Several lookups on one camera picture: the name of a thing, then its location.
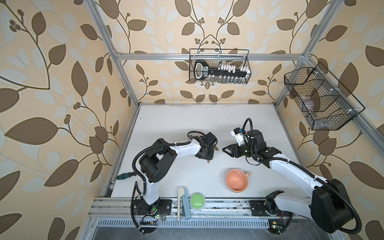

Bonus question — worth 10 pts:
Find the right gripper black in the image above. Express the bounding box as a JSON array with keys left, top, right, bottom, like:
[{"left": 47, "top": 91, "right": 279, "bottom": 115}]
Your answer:
[{"left": 222, "top": 142, "right": 256, "bottom": 158}]

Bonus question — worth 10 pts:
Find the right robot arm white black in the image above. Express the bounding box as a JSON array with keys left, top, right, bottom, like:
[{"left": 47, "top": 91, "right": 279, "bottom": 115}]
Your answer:
[{"left": 223, "top": 118, "right": 363, "bottom": 235}]

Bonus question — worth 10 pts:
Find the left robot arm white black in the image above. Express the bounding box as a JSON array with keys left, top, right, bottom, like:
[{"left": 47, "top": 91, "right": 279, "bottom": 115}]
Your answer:
[{"left": 132, "top": 131, "right": 218, "bottom": 207}]

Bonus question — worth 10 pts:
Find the peach ceramic mug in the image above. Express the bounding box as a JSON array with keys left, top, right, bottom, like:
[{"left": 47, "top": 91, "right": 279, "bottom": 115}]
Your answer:
[{"left": 226, "top": 169, "right": 251, "bottom": 193}]

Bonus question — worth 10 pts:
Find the beige blue flat tool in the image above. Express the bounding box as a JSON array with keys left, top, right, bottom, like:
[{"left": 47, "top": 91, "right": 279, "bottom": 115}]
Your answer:
[{"left": 177, "top": 187, "right": 191, "bottom": 222}]

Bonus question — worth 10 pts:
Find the green round button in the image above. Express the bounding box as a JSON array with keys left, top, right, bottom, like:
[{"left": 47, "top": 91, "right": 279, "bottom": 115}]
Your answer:
[{"left": 190, "top": 193, "right": 206, "bottom": 211}]

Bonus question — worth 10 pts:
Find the black white remote tool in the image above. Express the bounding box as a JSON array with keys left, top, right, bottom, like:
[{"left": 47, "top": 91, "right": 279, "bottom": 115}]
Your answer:
[{"left": 193, "top": 60, "right": 251, "bottom": 80}]

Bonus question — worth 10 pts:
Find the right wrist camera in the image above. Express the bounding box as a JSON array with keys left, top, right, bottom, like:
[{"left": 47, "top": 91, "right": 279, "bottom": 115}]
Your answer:
[{"left": 231, "top": 128, "right": 246, "bottom": 146}]

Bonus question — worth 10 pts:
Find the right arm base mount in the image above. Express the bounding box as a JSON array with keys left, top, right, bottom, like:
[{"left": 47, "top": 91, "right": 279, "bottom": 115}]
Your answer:
[{"left": 250, "top": 200, "right": 291, "bottom": 218}]

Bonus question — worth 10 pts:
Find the rear black wire basket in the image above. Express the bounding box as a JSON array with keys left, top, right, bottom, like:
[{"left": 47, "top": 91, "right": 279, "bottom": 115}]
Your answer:
[{"left": 189, "top": 48, "right": 252, "bottom": 85}]

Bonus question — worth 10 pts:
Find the black wire basket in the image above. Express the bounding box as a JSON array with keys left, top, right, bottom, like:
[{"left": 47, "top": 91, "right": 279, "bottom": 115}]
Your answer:
[
  {"left": 284, "top": 63, "right": 366, "bottom": 131},
  {"left": 189, "top": 48, "right": 252, "bottom": 85}
]

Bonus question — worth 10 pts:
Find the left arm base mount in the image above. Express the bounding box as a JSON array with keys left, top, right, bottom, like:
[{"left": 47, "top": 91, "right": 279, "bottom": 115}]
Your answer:
[{"left": 132, "top": 199, "right": 173, "bottom": 216}]

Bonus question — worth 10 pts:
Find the green handled screwdriver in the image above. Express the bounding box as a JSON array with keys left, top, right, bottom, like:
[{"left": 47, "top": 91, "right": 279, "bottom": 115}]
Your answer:
[{"left": 116, "top": 172, "right": 137, "bottom": 180}]

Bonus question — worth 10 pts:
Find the right black wire basket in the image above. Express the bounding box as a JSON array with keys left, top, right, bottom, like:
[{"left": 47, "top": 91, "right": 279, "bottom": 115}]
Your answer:
[{"left": 284, "top": 63, "right": 366, "bottom": 131}]

